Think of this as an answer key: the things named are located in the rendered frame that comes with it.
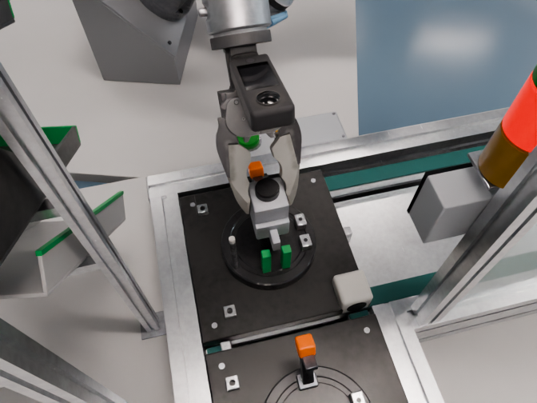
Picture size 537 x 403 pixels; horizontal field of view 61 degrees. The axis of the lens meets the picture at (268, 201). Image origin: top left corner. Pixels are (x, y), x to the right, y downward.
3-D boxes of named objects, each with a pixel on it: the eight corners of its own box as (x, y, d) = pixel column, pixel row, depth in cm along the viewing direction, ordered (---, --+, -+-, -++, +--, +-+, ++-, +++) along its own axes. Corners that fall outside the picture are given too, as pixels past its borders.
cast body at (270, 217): (246, 200, 63) (244, 169, 57) (277, 194, 64) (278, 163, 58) (260, 253, 59) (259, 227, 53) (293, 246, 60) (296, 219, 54)
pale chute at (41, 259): (38, 224, 69) (33, 195, 68) (126, 219, 70) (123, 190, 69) (-98, 305, 42) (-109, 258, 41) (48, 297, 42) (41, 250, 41)
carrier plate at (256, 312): (180, 203, 76) (178, 196, 74) (320, 175, 79) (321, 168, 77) (204, 347, 63) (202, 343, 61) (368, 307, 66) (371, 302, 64)
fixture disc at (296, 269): (214, 217, 72) (212, 209, 70) (300, 199, 74) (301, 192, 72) (232, 300, 65) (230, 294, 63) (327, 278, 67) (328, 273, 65)
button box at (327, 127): (227, 151, 88) (224, 129, 83) (332, 131, 91) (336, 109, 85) (234, 180, 84) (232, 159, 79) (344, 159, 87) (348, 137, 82)
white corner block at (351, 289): (329, 285, 68) (332, 274, 65) (358, 279, 69) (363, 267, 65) (339, 316, 66) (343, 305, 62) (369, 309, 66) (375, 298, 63)
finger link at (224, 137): (252, 175, 58) (255, 105, 55) (254, 178, 56) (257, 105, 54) (214, 174, 57) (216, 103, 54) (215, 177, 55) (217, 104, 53)
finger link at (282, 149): (301, 187, 64) (279, 125, 61) (312, 199, 58) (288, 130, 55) (280, 195, 63) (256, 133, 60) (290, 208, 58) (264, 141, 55)
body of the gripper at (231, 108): (278, 125, 62) (264, 32, 59) (292, 135, 54) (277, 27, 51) (222, 136, 61) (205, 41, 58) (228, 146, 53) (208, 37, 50)
